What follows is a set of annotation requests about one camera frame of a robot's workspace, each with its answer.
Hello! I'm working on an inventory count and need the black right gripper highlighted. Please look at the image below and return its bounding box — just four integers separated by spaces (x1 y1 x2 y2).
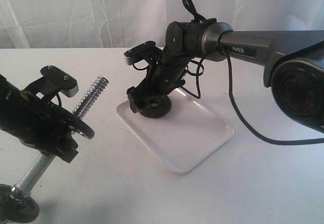
126 48 189 113

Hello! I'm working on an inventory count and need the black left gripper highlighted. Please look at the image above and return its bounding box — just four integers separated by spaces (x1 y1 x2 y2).
5 78 87 163

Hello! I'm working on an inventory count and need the black weight plate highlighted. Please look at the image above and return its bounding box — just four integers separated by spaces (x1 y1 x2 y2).
138 96 172 118
1 184 39 223
59 108 95 140

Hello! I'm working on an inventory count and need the chrome dumbbell bar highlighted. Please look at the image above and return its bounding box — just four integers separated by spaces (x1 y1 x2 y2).
11 75 109 199

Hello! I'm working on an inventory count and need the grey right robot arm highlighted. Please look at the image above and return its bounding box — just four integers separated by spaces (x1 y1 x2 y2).
124 19 323 132

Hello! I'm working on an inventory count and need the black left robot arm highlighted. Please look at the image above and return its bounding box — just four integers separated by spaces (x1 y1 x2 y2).
1 76 95 163

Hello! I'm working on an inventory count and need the white rectangular tray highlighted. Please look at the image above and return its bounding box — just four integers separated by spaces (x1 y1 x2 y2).
115 89 234 174

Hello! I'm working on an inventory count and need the white curtain backdrop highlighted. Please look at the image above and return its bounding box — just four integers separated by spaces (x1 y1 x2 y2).
1 0 323 49

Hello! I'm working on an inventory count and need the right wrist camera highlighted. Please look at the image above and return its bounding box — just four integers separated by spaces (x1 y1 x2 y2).
124 41 156 66

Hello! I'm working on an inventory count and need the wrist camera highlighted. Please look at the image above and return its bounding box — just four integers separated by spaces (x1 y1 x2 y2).
40 65 78 98
124 41 156 66

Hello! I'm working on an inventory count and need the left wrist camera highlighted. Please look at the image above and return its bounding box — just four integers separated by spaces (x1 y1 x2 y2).
40 65 78 98

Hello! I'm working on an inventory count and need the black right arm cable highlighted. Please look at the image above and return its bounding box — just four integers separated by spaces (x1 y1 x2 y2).
182 0 324 145

